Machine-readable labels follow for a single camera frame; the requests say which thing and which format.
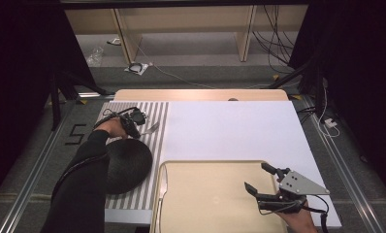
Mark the bundle of black cables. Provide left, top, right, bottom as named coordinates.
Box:
left=252, top=4, right=296, bottom=74

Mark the black curtain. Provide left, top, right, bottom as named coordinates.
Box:
left=287, top=0, right=386, bottom=196
left=0, top=0, right=97, bottom=206

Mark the light wooden desk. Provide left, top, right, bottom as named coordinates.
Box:
left=64, top=4, right=309, bottom=64

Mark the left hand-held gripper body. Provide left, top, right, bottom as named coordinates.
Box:
left=117, top=107, right=147, bottom=131

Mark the white board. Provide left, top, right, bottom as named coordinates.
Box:
left=103, top=99, right=343, bottom=229

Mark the clear plastic bag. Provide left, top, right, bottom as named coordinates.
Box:
left=85, top=46, right=105, bottom=68

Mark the white power adapter with cable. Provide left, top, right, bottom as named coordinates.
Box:
left=316, top=86, right=341, bottom=139

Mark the person's right hand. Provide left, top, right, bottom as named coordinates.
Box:
left=276, top=193, right=319, bottom=233

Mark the aluminium floor rail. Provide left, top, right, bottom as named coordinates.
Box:
left=0, top=96, right=82, bottom=233
left=299, top=94, right=385, bottom=233

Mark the grey white striped placemat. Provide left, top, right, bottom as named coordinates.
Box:
left=96, top=101, right=171, bottom=211

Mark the black metal stand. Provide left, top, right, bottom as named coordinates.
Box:
left=266, top=53, right=327, bottom=119
left=49, top=69, right=116, bottom=131

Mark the black round plate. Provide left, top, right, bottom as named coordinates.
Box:
left=105, top=139, right=154, bottom=195

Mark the person's left hand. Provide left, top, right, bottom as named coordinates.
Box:
left=93, top=116, right=129, bottom=141

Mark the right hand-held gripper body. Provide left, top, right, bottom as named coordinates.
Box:
left=256, top=170, right=331, bottom=216

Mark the floor outlet plate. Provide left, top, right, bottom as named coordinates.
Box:
left=124, top=61, right=149, bottom=77

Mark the beige tray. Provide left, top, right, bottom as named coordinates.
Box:
left=149, top=159, right=289, bottom=233

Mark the silver fork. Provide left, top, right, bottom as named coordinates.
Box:
left=140, top=120, right=161, bottom=137

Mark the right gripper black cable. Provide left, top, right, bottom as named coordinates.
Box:
left=302, top=193, right=332, bottom=233

